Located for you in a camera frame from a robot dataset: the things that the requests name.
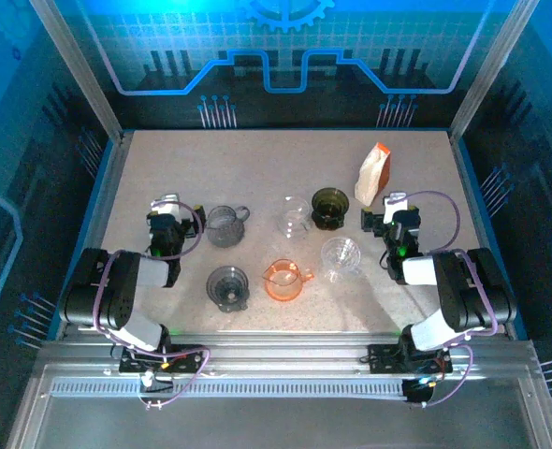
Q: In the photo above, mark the olive plastic coffee dripper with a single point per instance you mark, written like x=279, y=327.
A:
x=329, y=203

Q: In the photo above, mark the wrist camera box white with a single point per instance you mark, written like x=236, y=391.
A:
x=166, y=206
x=394, y=206

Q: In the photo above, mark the black connector box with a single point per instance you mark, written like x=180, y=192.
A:
x=414, y=393

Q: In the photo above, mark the grey plastic coffee dripper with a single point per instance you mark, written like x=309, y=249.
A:
x=228, y=285

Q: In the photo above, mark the aluminium frame post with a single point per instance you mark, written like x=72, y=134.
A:
x=491, y=70
x=77, y=70

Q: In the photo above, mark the grey metal panel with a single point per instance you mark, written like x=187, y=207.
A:
x=276, y=421

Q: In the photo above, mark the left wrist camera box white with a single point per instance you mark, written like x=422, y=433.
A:
x=166, y=206

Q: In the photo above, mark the aluminium side rail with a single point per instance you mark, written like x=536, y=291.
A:
x=110, y=187
x=468, y=187

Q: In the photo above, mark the grey glass coffee server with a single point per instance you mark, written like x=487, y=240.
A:
x=224, y=229

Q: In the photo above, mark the coffee filter pack orange white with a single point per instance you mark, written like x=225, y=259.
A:
x=372, y=178

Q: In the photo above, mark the aluminium mounting rail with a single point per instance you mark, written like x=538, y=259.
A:
x=280, y=351

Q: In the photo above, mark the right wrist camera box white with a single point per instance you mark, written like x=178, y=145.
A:
x=394, y=206

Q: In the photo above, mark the orange glass coffee server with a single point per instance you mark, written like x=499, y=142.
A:
x=283, y=287

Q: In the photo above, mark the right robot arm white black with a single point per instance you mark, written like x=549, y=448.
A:
x=463, y=290

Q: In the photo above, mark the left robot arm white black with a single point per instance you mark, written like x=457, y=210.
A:
x=117, y=299

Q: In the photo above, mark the clear glass coffee server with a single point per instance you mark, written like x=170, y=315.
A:
x=294, y=217

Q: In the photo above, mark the clear plastic coffee dripper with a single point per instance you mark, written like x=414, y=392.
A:
x=340, y=255

